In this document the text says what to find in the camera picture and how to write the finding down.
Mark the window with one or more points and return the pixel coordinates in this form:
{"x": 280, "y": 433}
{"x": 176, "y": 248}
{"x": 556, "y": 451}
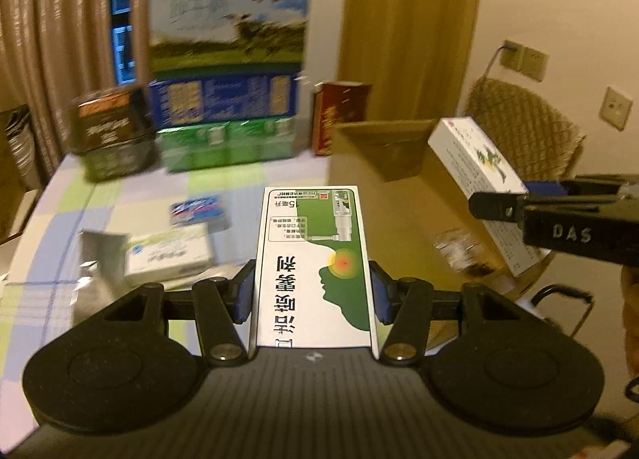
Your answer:
{"x": 122, "y": 15}

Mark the wooden door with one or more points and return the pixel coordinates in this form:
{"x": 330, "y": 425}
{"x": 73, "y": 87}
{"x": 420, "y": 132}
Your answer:
{"x": 409, "y": 15}

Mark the person's right hand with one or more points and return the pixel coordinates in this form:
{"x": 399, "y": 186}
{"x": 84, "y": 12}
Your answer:
{"x": 631, "y": 299}

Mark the blue tissue pack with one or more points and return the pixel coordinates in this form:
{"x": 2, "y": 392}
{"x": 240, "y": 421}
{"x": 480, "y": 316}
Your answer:
{"x": 197, "y": 209}

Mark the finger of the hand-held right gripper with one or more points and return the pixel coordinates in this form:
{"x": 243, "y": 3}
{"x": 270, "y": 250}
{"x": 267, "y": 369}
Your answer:
{"x": 499, "y": 207}
{"x": 549, "y": 187}

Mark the green shrink-wrapped drink pack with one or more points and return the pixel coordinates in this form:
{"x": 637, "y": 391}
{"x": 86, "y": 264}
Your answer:
{"x": 224, "y": 144}

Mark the clear plastic packet with rings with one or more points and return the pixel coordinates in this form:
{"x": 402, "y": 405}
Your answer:
{"x": 457, "y": 249}

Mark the beige wall socket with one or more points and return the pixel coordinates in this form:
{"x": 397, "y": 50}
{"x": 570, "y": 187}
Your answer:
{"x": 535, "y": 65}
{"x": 616, "y": 109}

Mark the silver foil pouch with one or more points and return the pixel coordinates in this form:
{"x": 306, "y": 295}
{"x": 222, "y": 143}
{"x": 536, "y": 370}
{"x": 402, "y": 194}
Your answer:
{"x": 102, "y": 259}

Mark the wall socket with plug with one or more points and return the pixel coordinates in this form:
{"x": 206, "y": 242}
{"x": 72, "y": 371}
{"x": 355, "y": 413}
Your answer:
{"x": 510, "y": 56}

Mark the blue printed carton box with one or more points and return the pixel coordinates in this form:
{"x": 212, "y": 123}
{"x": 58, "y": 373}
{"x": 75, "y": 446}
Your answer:
{"x": 224, "y": 100}

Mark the white medicine box blue stripe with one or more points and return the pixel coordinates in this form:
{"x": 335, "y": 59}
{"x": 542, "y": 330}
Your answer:
{"x": 169, "y": 254}

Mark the milk carton box cow print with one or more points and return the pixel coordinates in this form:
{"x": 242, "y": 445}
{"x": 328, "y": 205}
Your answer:
{"x": 224, "y": 15}

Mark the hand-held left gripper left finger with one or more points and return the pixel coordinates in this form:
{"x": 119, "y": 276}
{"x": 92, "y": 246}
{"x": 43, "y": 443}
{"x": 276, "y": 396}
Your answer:
{"x": 244, "y": 289}

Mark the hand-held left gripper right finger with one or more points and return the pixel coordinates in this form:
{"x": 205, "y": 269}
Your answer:
{"x": 382, "y": 295}

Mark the beige curtain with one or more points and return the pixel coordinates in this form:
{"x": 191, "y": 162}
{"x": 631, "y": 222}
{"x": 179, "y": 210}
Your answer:
{"x": 50, "y": 40}

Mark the chair with quilted cover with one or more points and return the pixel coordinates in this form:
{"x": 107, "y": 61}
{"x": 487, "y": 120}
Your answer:
{"x": 524, "y": 129}

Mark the dark red box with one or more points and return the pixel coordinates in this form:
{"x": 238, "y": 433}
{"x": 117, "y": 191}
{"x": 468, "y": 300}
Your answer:
{"x": 342, "y": 114}

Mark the dark container green label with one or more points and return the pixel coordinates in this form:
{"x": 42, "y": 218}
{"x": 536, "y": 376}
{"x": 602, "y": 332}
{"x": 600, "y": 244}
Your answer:
{"x": 120, "y": 164}

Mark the green and white spray box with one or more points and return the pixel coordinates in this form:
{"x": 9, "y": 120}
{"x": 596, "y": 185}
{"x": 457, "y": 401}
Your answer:
{"x": 309, "y": 239}

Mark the desktop with checked tablecloth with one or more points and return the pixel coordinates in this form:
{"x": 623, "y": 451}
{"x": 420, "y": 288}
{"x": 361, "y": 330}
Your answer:
{"x": 125, "y": 199}

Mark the black box brown label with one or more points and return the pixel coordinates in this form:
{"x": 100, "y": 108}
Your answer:
{"x": 110, "y": 119}

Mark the white medicine box flower print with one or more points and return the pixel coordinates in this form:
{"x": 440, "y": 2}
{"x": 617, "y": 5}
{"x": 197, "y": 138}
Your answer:
{"x": 474, "y": 159}

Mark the white plastic stick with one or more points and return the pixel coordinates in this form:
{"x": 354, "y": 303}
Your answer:
{"x": 304, "y": 79}

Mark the brown cardboard box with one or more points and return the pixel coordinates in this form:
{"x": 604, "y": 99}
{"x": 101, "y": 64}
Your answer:
{"x": 389, "y": 199}

